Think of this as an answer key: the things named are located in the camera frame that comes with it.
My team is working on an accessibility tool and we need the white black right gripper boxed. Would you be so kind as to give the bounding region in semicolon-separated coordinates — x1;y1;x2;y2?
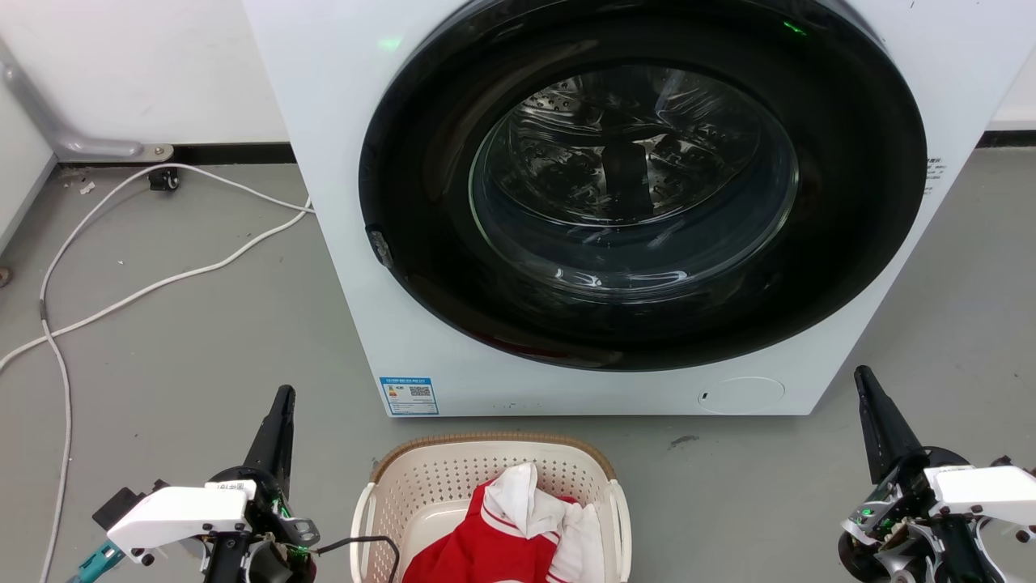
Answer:
837;365;1036;583

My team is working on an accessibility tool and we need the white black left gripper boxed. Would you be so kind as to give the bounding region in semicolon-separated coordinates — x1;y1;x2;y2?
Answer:
106;385;321;583

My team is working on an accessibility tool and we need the cream perforated laundry basket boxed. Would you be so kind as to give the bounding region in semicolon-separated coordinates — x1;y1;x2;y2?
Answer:
350;432;633;583

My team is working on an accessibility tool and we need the blue energy label sticker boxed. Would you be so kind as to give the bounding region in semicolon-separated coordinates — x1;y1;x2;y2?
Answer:
380;376;440;417

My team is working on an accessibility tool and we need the round white filter cover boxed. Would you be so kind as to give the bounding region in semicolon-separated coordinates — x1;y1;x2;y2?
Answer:
698;376;787;415

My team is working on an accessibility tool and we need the white front-load washing machine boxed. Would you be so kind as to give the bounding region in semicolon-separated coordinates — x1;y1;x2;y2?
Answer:
243;0;1036;419

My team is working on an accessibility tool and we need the red and white garment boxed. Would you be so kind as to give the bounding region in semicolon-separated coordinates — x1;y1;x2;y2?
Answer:
402;462;606;583

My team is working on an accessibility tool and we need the black round washer door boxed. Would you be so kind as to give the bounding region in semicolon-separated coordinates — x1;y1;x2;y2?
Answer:
359;0;928;372

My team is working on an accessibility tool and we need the steel washer drum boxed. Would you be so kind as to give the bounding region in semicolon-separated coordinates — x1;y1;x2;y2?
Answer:
469;65;801;294

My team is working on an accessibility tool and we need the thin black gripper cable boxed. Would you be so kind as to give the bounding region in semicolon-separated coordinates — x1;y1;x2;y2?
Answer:
314;534;402;583

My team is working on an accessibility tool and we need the thick white floor cable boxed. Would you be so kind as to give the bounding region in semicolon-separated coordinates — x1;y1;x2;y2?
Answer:
0;206;315;373

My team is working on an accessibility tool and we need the long white floor cable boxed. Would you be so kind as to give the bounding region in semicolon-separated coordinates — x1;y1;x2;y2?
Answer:
37;163;315;583

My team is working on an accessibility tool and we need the grey metal wall pipe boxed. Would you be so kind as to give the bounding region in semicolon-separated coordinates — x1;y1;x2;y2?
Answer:
0;39;175;161

